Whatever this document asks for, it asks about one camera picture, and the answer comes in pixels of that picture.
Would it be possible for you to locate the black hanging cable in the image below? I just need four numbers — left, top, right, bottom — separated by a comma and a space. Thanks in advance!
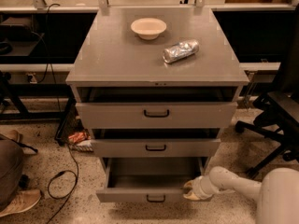
31, 3, 64, 114

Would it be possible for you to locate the orange snack packet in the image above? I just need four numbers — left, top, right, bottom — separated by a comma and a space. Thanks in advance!
68, 132, 88, 144

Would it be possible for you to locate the grey metal drawer cabinet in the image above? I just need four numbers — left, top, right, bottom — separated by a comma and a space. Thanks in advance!
64, 7, 249, 182

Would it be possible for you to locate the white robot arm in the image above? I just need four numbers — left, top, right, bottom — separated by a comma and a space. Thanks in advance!
183, 166, 299, 224

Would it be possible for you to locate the grey middle drawer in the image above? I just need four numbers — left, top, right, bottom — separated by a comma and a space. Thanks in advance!
92, 139, 221, 158

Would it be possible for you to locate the crushed silver can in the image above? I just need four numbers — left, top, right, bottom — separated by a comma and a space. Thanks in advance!
163, 39, 199, 63

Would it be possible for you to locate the black office chair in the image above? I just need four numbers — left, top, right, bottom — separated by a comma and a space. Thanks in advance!
235, 3, 299, 180

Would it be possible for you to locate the person's trouser leg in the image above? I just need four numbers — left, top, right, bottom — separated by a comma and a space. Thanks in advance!
0, 140, 23, 211

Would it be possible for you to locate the black floor cable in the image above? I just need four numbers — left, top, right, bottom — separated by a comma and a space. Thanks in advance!
46, 145, 80, 224

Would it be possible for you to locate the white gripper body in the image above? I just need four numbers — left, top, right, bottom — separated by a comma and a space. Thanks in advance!
191, 176, 219, 201

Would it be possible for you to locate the beige sneaker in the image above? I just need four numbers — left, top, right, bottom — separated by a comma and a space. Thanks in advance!
0, 189, 41, 217

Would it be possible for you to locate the grey bottom drawer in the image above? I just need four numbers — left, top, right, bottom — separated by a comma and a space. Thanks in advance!
97, 157, 209, 203

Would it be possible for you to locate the grey drawer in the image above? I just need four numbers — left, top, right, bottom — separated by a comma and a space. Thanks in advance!
76, 102, 236, 129
92, 139, 221, 158
97, 157, 209, 203

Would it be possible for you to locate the grey top drawer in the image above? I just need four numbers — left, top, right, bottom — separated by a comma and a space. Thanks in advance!
76, 102, 236, 129

